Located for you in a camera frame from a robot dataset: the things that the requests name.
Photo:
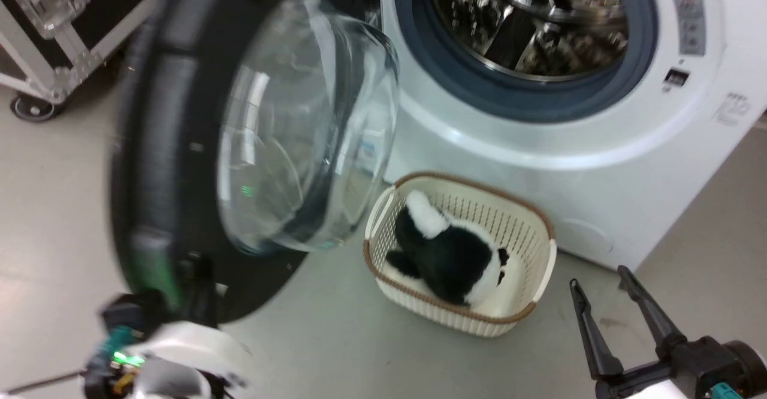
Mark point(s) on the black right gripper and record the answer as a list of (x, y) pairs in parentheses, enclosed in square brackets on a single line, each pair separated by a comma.
[(701, 366)]

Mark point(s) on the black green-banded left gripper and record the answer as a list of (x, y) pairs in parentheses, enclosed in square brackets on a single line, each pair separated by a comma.
[(135, 321)]

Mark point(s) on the black washing machine door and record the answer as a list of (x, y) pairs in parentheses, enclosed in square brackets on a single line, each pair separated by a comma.
[(180, 117)]

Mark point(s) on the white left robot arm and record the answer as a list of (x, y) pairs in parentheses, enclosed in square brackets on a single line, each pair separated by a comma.
[(198, 357)]

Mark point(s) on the white front-load washing machine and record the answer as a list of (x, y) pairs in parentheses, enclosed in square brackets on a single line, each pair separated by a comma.
[(599, 165)]

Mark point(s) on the grey rubber door gasket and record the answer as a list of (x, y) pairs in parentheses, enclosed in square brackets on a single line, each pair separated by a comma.
[(539, 99)]

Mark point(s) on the round white filter cover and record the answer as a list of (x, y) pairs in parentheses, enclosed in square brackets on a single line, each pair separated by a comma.
[(586, 236)]

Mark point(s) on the cream plastic laundry basket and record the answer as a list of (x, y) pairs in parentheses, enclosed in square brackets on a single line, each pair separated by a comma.
[(527, 249)]

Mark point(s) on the black and white panda plush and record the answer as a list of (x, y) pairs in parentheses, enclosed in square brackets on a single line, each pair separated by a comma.
[(449, 255)]

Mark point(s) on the black caster wheel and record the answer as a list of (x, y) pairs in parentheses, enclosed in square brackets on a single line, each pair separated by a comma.
[(33, 109)]

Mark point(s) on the black aluminium-edged flight case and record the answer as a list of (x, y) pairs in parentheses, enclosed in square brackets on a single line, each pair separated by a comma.
[(114, 3)]

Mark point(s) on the grey instruction label sticker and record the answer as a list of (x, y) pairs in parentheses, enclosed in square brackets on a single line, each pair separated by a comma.
[(690, 23)]

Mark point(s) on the stainless steel washer drum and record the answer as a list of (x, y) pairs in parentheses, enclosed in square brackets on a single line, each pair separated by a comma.
[(539, 21)]

